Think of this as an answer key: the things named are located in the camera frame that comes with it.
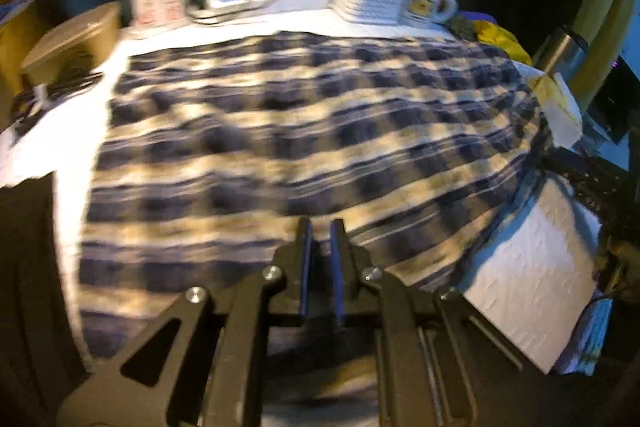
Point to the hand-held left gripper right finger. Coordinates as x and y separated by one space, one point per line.
337 259

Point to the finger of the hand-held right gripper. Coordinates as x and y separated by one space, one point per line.
582 182

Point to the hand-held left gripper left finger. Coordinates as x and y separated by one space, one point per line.
305 259

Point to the plaid pants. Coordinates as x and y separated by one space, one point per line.
300 132

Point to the stainless steel tumbler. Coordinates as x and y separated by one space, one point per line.
562 52

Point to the yellow curtain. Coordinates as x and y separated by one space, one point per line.
597 7

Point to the dark green small object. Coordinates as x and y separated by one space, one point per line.
462 27

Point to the white mug with bear print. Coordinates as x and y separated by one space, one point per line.
425 4

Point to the tan food container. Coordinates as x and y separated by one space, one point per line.
70 44

